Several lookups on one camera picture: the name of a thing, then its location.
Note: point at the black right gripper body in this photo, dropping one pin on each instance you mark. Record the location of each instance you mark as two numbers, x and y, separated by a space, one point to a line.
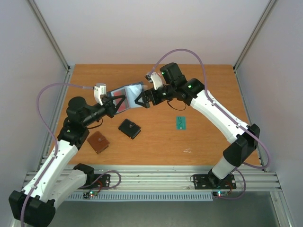
150 98

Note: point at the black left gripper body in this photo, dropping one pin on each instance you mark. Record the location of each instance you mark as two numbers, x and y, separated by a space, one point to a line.
109 109

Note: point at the brown card holder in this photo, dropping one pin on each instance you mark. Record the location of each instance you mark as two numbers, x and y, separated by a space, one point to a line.
98 142

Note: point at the green credit card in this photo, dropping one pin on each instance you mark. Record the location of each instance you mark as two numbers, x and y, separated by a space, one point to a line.
180 122

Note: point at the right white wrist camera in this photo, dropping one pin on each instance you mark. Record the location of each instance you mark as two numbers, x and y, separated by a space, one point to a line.
155 79

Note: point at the left small circuit board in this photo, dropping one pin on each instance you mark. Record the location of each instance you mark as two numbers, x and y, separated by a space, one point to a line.
90 194

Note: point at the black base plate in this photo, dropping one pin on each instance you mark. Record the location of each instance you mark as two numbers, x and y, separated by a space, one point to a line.
103 182
203 182

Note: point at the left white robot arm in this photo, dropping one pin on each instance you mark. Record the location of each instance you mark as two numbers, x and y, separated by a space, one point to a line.
37 202

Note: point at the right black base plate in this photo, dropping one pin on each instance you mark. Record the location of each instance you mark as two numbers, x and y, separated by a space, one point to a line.
203 182

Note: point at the right aluminium corner post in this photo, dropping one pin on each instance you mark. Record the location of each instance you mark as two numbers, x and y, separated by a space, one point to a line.
255 32

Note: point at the aluminium rail base frame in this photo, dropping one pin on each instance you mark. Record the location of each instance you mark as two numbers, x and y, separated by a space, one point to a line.
156 178

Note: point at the black card holder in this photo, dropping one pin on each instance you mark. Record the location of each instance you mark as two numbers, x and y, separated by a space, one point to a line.
129 128

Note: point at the small circuit board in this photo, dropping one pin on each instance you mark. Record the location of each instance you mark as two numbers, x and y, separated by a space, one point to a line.
90 194
219 194

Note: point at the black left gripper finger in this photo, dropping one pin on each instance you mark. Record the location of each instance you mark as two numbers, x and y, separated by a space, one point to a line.
107 99
120 103

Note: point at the aluminium corner post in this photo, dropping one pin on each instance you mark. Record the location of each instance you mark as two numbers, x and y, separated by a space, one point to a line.
255 32
41 20

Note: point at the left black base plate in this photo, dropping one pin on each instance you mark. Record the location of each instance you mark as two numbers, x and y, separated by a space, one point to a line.
103 182

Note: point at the right small circuit board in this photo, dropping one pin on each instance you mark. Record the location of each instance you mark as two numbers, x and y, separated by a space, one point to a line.
219 194

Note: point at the dark blue card holder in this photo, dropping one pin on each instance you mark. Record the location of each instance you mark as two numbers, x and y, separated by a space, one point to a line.
131 92

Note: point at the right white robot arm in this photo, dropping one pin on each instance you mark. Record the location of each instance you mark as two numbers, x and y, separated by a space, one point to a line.
171 84

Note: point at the slotted grey cable duct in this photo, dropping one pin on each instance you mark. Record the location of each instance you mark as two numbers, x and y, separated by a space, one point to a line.
141 196

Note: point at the left aluminium corner post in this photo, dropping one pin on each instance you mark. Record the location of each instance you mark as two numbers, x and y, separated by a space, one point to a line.
41 20

